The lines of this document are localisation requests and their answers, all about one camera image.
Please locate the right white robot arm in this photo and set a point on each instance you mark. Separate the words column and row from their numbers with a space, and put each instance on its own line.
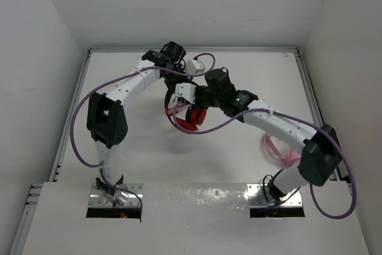
column 317, row 148

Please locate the red headphones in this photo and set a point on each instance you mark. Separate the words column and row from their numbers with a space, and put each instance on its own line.
column 194, row 117

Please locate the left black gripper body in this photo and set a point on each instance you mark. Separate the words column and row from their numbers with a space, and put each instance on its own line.
column 171, row 79

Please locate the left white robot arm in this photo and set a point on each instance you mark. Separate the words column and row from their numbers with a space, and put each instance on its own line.
column 107, row 112

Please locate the aluminium table frame rail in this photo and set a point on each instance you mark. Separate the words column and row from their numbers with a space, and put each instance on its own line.
column 197, row 186

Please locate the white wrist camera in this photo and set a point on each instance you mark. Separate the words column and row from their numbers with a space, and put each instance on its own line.
column 194, row 67
column 185, row 92

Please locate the pink headphones with cable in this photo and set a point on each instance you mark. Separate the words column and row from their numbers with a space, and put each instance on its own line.
column 279, row 151

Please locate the metal base plate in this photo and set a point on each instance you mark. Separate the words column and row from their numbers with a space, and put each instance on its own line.
column 257, row 198
column 121, row 199

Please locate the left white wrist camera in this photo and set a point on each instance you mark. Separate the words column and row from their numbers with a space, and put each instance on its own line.
column 194, row 67

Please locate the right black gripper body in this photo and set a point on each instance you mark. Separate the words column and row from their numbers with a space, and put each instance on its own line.
column 204, row 99

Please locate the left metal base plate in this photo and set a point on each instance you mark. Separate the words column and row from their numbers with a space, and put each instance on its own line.
column 121, row 199

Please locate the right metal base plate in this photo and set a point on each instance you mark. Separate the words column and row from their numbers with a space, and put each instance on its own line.
column 257, row 198

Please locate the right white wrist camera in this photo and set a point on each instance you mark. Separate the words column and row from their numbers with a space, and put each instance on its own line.
column 185, row 92

